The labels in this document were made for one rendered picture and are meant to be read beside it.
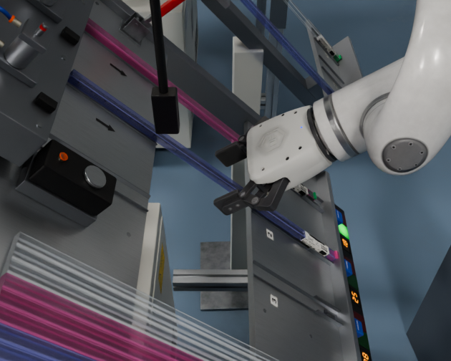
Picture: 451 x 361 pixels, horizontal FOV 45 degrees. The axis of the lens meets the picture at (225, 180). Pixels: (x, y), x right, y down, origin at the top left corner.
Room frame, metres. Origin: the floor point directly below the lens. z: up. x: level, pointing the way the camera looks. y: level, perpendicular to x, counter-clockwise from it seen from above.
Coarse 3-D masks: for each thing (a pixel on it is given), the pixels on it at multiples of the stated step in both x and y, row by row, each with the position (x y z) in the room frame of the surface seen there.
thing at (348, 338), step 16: (320, 176) 0.70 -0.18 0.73; (320, 192) 0.67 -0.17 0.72; (336, 224) 0.59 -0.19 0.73; (336, 240) 0.55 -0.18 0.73; (336, 272) 0.49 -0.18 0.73; (336, 288) 0.46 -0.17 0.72; (336, 304) 0.44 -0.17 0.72; (352, 320) 0.40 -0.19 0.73; (352, 336) 0.38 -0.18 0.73; (352, 352) 0.35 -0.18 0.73
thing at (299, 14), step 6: (288, 0) 1.07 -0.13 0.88; (288, 6) 1.07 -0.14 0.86; (294, 6) 1.07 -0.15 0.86; (294, 12) 1.07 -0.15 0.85; (300, 12) 1.07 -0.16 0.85; (300, 18) 1.07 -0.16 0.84; (306, 18) 1.09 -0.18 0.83; (306, 24) 1.07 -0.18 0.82; (312, 24) 1.09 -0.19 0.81; (312, 30) 1.08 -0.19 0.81; (318, 36) 1.08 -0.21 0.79; (336, 54) 1.08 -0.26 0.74; (336, 60) 1.08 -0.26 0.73
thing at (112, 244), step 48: (96, 0) 0.71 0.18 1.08; (96, 48) 0.61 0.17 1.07; (144, 48) 0.68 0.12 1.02; (144, 96) 0.59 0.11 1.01; (96, 144) 0.45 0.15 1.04; (144, 144) 0.50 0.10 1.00; (0, 192) 0.33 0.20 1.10; (144, 192) 0.42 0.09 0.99; (0, 240) 0.28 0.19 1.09; (48, 240) 0.30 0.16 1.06; (96, 240) 0.33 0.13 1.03
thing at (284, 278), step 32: (256, 192) 0.56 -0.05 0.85; (288, 192) 0.61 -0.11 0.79; (256, 224) 0.49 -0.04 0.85; (320, 224) 0.59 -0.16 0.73; (256, 256) 0.43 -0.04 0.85; (288, 256) 0.47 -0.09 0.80; (320, 256) 0.51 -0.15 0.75; (256, 288) 0.38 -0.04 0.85; (288, 288) 0.41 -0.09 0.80; (320, 288) 0.45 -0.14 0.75; (256, 320) 0.34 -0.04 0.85; (288, 320) 0.36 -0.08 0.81; (320, 320) 0.39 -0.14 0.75; (288, 352) 0.31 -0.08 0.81; (320, 352) 0.34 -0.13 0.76
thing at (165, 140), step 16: (80, 80) 0.52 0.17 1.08; (96, 96) 0.52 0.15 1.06; (112, 96) 0.53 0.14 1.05; (128, 112) 0.52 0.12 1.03; (144, 128) 0.52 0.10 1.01; (160, 144) 0.52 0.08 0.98; (176, 144) 0.52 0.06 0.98; (192, 160) 0.52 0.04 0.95; (208, 176) 0.52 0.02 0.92; (224, 176) 0.52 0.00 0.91; (288, 224) 0.52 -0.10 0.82
